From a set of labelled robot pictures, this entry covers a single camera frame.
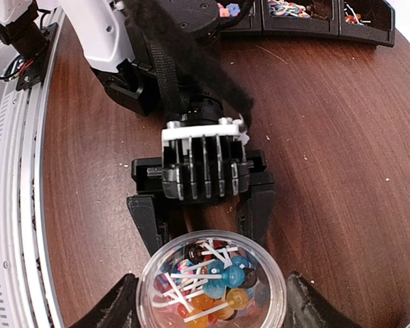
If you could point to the black three-compartment candy bin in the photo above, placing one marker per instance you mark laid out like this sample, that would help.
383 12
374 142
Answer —
370 22

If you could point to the clear plastic jar lid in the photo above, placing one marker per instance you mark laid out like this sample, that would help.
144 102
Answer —
147 290

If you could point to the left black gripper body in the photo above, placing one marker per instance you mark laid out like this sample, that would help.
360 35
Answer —
202 181

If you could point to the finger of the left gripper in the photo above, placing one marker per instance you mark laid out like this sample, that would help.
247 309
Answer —
254 211
150 217

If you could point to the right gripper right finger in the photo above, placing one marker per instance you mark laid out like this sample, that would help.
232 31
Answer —
306 307

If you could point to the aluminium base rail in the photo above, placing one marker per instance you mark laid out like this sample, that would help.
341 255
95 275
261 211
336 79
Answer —
27 290

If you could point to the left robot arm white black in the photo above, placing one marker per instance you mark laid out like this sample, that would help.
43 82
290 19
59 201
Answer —
162 54

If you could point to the clear plastic jar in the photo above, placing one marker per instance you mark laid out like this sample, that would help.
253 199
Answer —
212 280

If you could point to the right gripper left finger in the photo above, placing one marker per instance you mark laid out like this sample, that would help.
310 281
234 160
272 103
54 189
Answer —
116 309

